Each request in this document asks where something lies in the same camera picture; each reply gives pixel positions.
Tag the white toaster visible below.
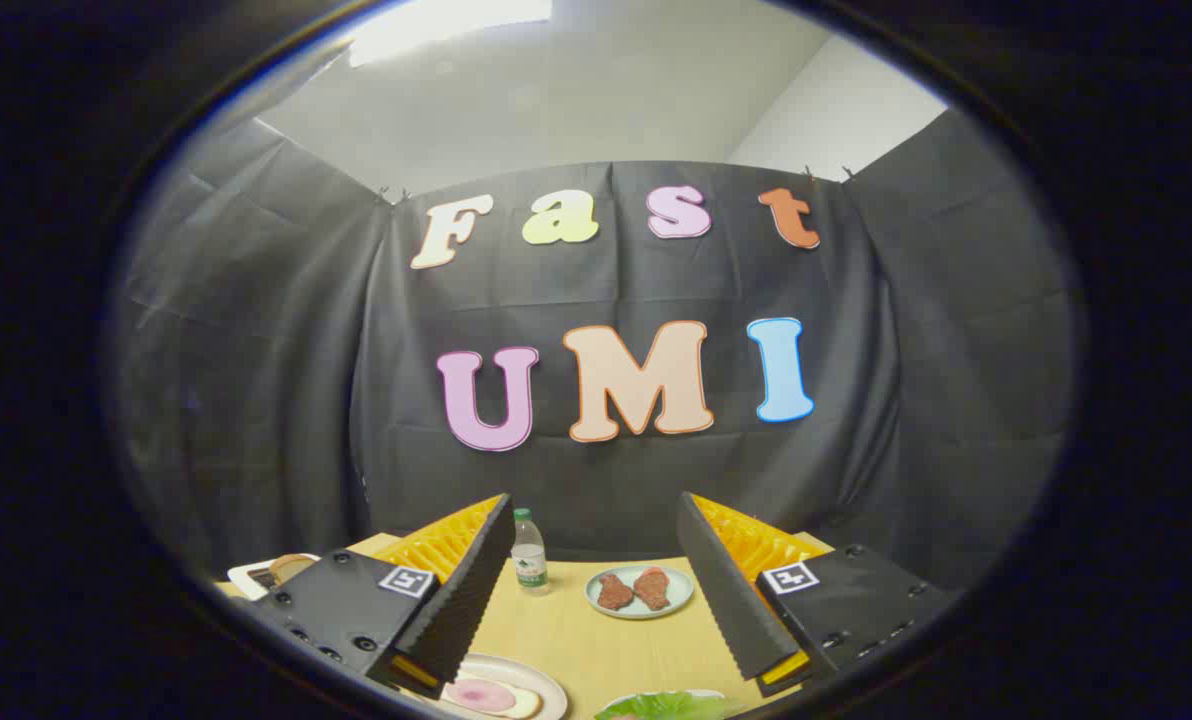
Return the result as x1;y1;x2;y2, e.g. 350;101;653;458
228;553;322;601

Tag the clear plastic water bottle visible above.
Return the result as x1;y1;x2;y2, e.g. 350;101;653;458
511;508;550;596

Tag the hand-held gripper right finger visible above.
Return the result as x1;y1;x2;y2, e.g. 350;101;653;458
676;491;960;699

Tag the pale blue plate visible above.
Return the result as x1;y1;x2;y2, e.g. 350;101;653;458
584;564;695;621

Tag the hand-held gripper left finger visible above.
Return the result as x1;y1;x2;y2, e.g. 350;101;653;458
253;492;517;701

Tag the sandwich bread slice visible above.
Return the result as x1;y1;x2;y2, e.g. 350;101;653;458
443;675;544;720

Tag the black backdrop cloth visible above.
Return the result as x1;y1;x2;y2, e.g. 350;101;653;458
116;105;1077;591

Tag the pink ham slice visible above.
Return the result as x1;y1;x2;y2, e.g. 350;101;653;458
446;678;519;715

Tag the white plate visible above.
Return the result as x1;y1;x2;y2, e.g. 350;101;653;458
596;688;732;720

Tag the beige plate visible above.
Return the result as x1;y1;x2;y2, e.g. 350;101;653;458
426;653;569;720

